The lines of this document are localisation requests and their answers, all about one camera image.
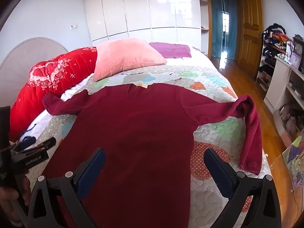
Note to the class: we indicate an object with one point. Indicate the white wall switch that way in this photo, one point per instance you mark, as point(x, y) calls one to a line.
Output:
point(74, 26)

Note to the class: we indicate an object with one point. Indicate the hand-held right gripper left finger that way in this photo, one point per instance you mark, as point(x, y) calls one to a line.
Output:
point(91, 171)

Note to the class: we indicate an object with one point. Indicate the pink pillow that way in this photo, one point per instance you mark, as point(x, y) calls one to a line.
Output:
point(123, 57)

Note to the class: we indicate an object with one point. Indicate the patchwork quilt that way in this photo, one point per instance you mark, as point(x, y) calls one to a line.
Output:
point(213, 133)

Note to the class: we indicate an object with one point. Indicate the shelf rack with clothes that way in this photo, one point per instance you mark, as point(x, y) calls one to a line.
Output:
point(270, 54)

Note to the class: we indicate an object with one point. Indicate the white cabinet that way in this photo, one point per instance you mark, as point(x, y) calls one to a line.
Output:
point(282, 83)

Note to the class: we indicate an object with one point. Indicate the white bed sheet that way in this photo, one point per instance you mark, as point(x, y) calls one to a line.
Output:
point(71, 91)

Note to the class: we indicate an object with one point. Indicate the white glossy wardrobe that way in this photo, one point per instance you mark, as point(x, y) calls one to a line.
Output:
point(142, 9)

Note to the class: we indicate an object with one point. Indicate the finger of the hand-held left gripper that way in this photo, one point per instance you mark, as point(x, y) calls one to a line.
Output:
point(35, 149)
point(47, 140)

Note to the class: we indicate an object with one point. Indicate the dark red sweater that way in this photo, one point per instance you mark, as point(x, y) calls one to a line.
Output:
point(133, 147)

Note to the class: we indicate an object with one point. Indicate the person's left hand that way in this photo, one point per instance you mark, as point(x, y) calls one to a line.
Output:
point(9, 196)

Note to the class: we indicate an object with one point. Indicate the red floral comforter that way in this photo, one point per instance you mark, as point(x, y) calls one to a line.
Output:
point(49, 76)

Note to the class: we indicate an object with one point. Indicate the purple cloth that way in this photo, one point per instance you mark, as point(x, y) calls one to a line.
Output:
point(172, 49)

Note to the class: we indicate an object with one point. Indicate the colourful printed bag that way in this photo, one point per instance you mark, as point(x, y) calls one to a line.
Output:
point(294, 156)

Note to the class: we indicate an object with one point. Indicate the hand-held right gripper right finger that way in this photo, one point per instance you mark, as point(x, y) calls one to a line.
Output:
point(218, 171)

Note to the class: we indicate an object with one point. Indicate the dark ornate clock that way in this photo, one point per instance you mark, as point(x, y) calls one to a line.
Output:
point(298, 45)

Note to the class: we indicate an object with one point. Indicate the grey round headboard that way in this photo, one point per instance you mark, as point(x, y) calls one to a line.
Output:
point(26, 54)

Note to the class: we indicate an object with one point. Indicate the blue curtain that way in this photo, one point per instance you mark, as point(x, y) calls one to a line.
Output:
point(223, 23)

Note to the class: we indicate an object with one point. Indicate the wooden door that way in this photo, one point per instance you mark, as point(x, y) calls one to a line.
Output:
point(250, 33)

